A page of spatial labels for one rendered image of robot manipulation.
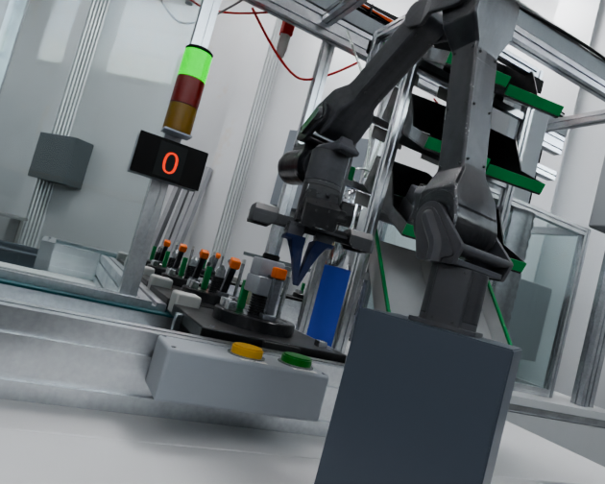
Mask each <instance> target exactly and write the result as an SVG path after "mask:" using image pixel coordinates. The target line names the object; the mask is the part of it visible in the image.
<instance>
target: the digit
mask: <svg viewBox="0 0 605 484"><path fill-rule="evenodd" d="M187 152H188V149H186V148H183V147H181V146H178V145H175V144H172V143H169V142H166V141H164V140H161V142H160V145H159V149H158V152H157V158H156V162H155V165H154V169H153V172H152V174H155V175H158V176H161V177H164V178H166V179H170V180H173V181H176V182H180V178H181V175H182V169H183V166H184V163H185V159H186V156H187Z"/></svg>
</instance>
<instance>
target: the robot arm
mask: <svg viewBox="0 0 605 484"><path fill-rule="evenodd" d="M519 12H520V7H519V3H518V2H517V1H516V0H418V1H416V2H415V3H414V4H413V5H412V6H411V7H410V8H409V10H408V11H407V13H406V15H405V18H404V21H403V22H402V23H401V24H400V25H399V27H398V28H397V29H396V30H395V31H394V33H393V34H392V35H391V36H390V37H389V38H388V40H387V41H386V42H385V43H384V44H383V46H382V47H381V48H380V49H379V50H378V51H377V53H376V54H375V55H374V56H373V58H372V59H371V60H370V61H369V62H368V63H367V65H366V66H365V67H364V68H363V69H362V71H361V72H360V73H359V74H358V75H357V76H356V78H355V79H354V80H353V81H352V82H351V83H350V84H348V85H344V86H341V87H338V88H336V89H334V90H333V91H332V92H331V93H330V94H329V95H328V96H327V97H326V98H325V99H324V100H323V101H322V102H321V103H320V104H319V105H318V106H317V107H316V108H315V109H314V111H313V112H312V113H311V115H310V116H309V117H308V118H307V120H306V121H305V122H304V123H303V125H302V126H301V127H300V129H301V131H300V133H299V135H298V136H297V140H299V141H301V142H303V144H301V143H296V144H295V145H294V148H293V151H288V152H286V153H285V154H283V155H282V157H281V158H280V159H279V161H278V174H279V176H280V178H281V179H282V180H283V181H284V182H285V183H287V184H290V185H302V191H301V195H300V198H299V201H298V205H297V208H296V212H295V216H294V218H293V217H290V216H286V215H283V214H279V213H278V212H279V208H278V207H276V206H269V205H266V204H263V203H261V202H256V203H254V204H252V206H251V208H250V212H249V215H248V218H247V222H250V223H253V224H257V225H260V226H263V227H268V226H270V225H271V224H273V225H276V226H280V227H283V228H284V230H285V232H284V233H283V234H282V236H281V237H283V238H286V239H287V241H288V246H289V251H290V256H291V269H292V283H293V285H297V286H299V285H300V283H301V282H302V280H303V278H304V276H305V275H306V273H307V272H308V270H309V269H310V267H311V266H312V264H313V263H314V261H315V260H316V259H317V258H318V256H319V255H320V254H321V253H322V252H323V251H324V250H333V248H334V246H332V243H334V242H337V243H340V244H341V246H342V248H343V249H345V250H349V251H352V252H356V253H359V254H372V253H373V249H374V245H375V239H374V237H373V236H372V235H371V234H370V233H366V232H362V231H359V230H355V229H349V230H344V231H339V230H337V229H336V227H337V225H339V226H343V227H347V228H349V227H350V226H351V222H352V218H353V214H354V210H355V204H352V203H348V202H344V201H342V203H341V204H340V205H338V202H339V197H340V192H341V188H342V184H343V181H344V177H345V174H346V170H347V167H348V163H349V158H350V157H358V156H359V152H358V151H357V149H356V148H355V147H354V145H355V144H356V143H357V142H358V141H359V140H360V139H361V138H362V136H363V135H364V133H365V132H366V131H367V130H368V129H369V128H370V126H371V125H372V122H373V117H374V111H375V108H376V107H377V106H378V104H379V103H380V102H381V101H382V100H383V99H384V98H385V97H386V95H387V94H388V93H389V92H390V91H391V90H392V89H393V88H394V87H395V86H396V85H397V83H398V82H399V81H400V80H401V79H402V78H403V77H404V76H405V75H406V74H407V73H408V71H409V70H410V69H411V68H412V67H413V66H414V65H415V64H416V63H417V62H418V61H419V59H420V58H421V57H422V56H423V55H424V54H425V53H426V52H427V51H428V50H429V49H430V47H431V46H432V45H433V44H438V43H442V42H448V45H449V47H450V50H451V53H452V60H451V68H450V75H449V83H448V97H447V105H446V113H445V121H444V128H443V136H442V144H441V152H440V159H439V167H438V171H437V173H436V174H435V175H434V177H433V178H432V179H431V180H430V182H429V183H428V184H427V185H426V186H418V187H417V188H416V190H415V192H414V208H413V212H412V214H411V217H410V219H409V220H410V221H412V222H414V234H415V236H416V258H417V259H420V260H426V261H429V262H432V265H431V269H430V273H429V277H428V281H427V285H426V288H425V292H424V296H423V303H422V307H421V311H420V315H419V316H414V315H409V316H408V319H410V320H414V321H417V322H421V323H425V324H428V325H432V326H435V327H440V328H444V329H447V330H451V331H454V332H458V333H462V334H465V335H469V336H471V337H477V338H482V337H483V334H482V333H479V332H476V329H477V325H478V321H479V317H480V313H481V309H482V305H483V302H484V297H485V293H486V289H487V285H488V281H489V280H495V281H500V282H504V281H505V280H506V278H507V276H508V275H509V273H510V271H511V270H512V268H513V266H514V265H513V262H512V260H511V259H510V257H509V255H508V254H507V253H506V251H505V250H504V248H503V247H502V245H501V243H500V242H499V240H498V238H497V223H496V203H495V200H494V198H493V195H492V192H491V189H490V187H489V185H488V182H487V180H486V164H487V155H488V146H489V137H490V128H491V119H492V109H493V101H494V91H495V82H496V65H497V58H498V56H499V55H500V53H501V52H502V51H503V50H504V49H505V48H506V46H507V45H508V44H509V43H510V42H511V40H512V38H513V35H514V32H515V28H516V24H517V20H518V16H519ZM314 132H316V133H317V134H319V135H321V136H323V137H326V138H328V139H330V140H332V141H334V142H329V141H327V140H325V139H323V138H321V137H319V136H317V135H315V134H313V133H314ZM299 222H301V223H299ZM315 227H316V228H320V229H321V230H320V229H316V228H315ZM305 233H306V234H310V235H313V241H311V242H309V243H308V246H307V249H306V251H305V254H304V257H303V260H302V254H303V246H304V242H305V237H303V235H304V234H305ZM458 258H460V259H458ZM461 259H463V260H464V261H463V260H461ZM301 261H302V264H301Z"/></svg>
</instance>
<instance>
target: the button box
mask: <svg viewBox="0 0 605 484"><path fill-rule="evenodd" d="M328 380H329V377H328V375H327V374H326V373H322V372H321V371H319V370H318V369H316V368H314V367H313V366H311V367H310V368H303V367H298V366H294V365H291V364H288V363H286V362H284V361H282V360H281V357H277V356H272V355H267V354H263V355H262V358H261V359H255V358H250V357H246V356H242V355H239V354H236V353H234V352H232V351H231V348H226V347H221V346H215V345H210V344H206V343H200V342H195V341H189V340H184V339H180V338H174V337H169V336H167V335H165V334H163V335H160V336H159V337H158V338H157V342H156V345H155V349H154V353H153V356H152V360H151V363H150V367H149V370H148V374H147V376H146V383H147V385H148V388H149V390H150V392H151V394H152V396H153V398H154V400H156V401H163V402H171V403H178V404H185V405H193V406H200V407H207V408H215V409H222V410H229V411H237V412H244V413H252V414H258V415H266V416H274V417H281V418H288V419H295V420H303V421H311V422H317V421H318V420H319V416H320V412H321V409H322V405H323V401H324V397H325V393H326V389H327V384H328Z"/></svg>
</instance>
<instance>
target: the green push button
mask: <svg viewBox="0 0 605 484"><path fill-rule="evenodd" d="M281 360H282V361H284V362H286V363H288V364H291V365H294V366H298V367H303V368H310V367H311V363H312V360H311V358H309V357H307V356H305V355H302V354H299V353H295V352H291V351H285V352H283V353H282V356H281Z"/></svg>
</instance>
